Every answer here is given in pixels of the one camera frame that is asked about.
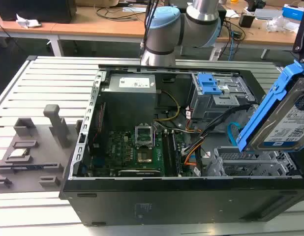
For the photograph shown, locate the hard disk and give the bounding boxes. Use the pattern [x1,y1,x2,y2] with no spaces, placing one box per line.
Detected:
[236,59,304,154]

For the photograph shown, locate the metal disk bay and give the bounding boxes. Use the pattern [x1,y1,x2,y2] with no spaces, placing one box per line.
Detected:
[206,147,298,177]

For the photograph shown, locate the blue white cardboard box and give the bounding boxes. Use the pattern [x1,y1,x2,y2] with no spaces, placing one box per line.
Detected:
[281,5,304,19]

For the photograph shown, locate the clear plastic wrap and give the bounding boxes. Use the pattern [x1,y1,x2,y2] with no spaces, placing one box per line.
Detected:
[266,15,300,33]

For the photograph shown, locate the small black box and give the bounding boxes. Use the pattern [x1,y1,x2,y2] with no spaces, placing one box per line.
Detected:
[238,14,255,28]

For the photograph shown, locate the blue drive cage latch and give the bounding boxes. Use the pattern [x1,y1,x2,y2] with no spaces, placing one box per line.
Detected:
[197,72,222,95]

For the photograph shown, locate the metal drive cage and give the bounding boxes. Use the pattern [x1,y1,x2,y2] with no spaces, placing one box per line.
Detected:
[187,72,256,121]

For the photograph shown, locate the grey power supply unit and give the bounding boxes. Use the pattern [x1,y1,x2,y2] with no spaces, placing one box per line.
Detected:
[100,73,157,121]

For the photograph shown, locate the black RAM slots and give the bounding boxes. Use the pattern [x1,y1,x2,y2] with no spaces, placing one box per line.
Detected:
[162,129,182,177]

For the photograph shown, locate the metal socket cover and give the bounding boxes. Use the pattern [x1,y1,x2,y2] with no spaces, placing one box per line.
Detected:
[134,125,155,148]

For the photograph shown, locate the wooden desk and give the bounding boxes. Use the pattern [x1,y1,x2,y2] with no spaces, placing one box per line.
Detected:
[0,0,302,59]

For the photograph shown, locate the CPU socket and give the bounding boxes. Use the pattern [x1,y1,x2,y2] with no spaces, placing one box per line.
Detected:
[135,150,154,165]

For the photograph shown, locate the green motherboard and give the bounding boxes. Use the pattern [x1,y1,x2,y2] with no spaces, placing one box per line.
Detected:
[91,128,199,177]

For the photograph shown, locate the black open PC case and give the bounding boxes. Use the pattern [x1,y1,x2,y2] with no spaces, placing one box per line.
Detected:
[59,64,304,226]

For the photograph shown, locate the black computer box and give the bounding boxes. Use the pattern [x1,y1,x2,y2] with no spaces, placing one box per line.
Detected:
[0,0,77,24]

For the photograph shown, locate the crumpled white paper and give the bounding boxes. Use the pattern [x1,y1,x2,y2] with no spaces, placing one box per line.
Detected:
[15,13,42,28]

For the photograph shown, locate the grey parts rack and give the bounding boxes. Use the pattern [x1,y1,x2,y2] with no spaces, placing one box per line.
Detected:
[0,104,84,192]

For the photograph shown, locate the silver CPU chip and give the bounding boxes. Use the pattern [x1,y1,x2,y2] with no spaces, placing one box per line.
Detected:
[8,148,29,158]

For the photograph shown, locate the blue hanging cable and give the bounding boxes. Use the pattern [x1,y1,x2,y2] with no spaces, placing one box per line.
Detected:
[227,31,236,61]

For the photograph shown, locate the light blue disk wire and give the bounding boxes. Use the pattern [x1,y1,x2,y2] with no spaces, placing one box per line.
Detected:
[227,121,241,149]

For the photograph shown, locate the black disk wire bundle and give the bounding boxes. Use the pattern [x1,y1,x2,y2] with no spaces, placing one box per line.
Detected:
[181,104,256,156]

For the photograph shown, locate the yellow black power cable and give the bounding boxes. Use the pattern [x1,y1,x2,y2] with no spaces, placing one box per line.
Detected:
[153,90,181,122]

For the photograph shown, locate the orange SATA wire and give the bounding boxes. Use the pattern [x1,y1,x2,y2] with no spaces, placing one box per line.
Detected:
[183,139,207,166]

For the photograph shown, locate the black cable on desk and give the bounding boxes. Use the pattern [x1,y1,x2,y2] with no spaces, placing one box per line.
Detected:
[95,5,148,22]

